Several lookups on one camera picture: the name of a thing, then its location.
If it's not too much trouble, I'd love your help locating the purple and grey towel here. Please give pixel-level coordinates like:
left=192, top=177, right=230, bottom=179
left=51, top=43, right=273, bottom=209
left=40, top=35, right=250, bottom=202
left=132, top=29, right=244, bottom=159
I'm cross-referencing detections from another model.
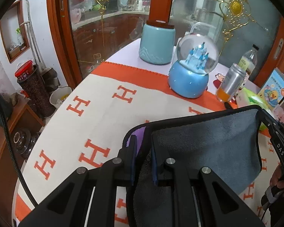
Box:
left=123, top=106, right=262, bottom=226

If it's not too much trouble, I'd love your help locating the person's hand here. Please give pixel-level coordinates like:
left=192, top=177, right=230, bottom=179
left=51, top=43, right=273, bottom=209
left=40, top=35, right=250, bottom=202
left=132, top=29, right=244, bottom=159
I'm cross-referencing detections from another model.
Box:
left=269, top=164, right=284, bottom=189

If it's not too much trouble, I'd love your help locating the blue illustrated carton box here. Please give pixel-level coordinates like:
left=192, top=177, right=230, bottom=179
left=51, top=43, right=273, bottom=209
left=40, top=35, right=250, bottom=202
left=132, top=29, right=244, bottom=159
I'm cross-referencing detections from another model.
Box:
left=258, top=68, right=284, bottom=110

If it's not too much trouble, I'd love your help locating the green wet wipes pack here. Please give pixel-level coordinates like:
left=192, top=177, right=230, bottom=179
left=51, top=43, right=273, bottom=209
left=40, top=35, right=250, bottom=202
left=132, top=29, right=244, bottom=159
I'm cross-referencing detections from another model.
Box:
left=235, top=88, right=272, bottom=129

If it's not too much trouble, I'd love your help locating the silver and orange can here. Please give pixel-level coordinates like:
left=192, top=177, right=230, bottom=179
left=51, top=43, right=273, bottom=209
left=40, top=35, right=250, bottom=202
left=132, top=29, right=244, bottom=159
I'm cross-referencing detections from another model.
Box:
left=216, top=63, right=246, bottom=103

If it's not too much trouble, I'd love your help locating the orange H-pattern tablecloth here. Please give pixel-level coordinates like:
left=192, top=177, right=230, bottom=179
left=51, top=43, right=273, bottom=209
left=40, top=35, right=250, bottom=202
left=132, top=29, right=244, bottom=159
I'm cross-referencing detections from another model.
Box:
left=14, top=61, right=284, bottom=227

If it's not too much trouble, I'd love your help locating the glass oil bottle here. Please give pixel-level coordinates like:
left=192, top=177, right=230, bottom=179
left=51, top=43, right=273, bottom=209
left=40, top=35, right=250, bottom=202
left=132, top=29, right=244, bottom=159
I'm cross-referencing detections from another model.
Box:
left=238, top=44, right=259, bottom=75

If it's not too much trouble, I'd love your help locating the glass ashtray on cabinet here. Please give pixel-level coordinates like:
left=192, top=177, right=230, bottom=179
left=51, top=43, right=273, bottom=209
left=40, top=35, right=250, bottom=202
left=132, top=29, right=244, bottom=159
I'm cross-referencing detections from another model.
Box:
left=13, top=128, right=39, bottom=161

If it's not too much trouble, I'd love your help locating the wooden side cabinet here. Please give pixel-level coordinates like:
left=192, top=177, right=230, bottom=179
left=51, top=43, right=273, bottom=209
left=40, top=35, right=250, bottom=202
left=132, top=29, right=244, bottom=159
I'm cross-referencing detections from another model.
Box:
left=0, top=99, right=44, bottom=226

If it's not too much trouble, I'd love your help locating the white plastic bucket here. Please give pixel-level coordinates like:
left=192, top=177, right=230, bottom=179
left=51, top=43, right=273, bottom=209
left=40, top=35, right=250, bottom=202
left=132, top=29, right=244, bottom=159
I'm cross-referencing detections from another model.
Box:
left=50, top=86, right=72, bottom=109

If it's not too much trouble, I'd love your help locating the blue castle snow globe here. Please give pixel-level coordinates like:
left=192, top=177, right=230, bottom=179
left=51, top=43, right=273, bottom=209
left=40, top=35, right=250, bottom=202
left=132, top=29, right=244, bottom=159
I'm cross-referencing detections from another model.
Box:
left=168, top=33, right=219, bottom=98

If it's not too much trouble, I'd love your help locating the dark woven tall basket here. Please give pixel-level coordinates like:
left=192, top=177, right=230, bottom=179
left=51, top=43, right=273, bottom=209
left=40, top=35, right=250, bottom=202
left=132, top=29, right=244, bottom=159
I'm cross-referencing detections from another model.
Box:
left=17, top=65, right=56, bottom=118

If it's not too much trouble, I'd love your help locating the red lidded plastic jar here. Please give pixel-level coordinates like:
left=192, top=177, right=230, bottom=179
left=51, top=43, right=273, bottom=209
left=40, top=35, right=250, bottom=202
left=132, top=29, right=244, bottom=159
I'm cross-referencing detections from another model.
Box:
left=15, top=60, right=34, bottom=81

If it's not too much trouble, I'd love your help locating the light blue ceramic jar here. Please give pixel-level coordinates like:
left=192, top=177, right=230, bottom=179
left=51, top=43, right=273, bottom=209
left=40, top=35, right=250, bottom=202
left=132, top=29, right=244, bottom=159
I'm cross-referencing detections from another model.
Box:
left=138, top=20, right=176, bottom=65

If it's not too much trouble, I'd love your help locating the wooden glass sliding door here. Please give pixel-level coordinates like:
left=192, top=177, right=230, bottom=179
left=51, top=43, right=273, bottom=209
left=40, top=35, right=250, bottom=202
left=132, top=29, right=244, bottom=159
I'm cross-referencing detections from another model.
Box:
left=47, top=0, right=284, bottom=88

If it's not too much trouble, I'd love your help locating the black cable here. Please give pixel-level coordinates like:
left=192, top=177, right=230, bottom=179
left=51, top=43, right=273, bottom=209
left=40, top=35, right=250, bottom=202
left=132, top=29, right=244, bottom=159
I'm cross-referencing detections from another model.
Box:
left=0, top=91, right=38, bottom=207

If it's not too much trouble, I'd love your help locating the white mop handle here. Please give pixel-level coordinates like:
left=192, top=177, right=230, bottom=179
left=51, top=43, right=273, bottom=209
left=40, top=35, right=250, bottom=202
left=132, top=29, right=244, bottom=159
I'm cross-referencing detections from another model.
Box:
left=20, top=0, right=46, bottom=71

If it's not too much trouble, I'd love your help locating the wooden wall niche frame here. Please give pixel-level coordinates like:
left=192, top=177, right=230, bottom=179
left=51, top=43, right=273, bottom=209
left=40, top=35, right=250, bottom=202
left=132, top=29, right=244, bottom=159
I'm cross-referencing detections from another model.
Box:
left=0, top=0, right=30, bottom=64

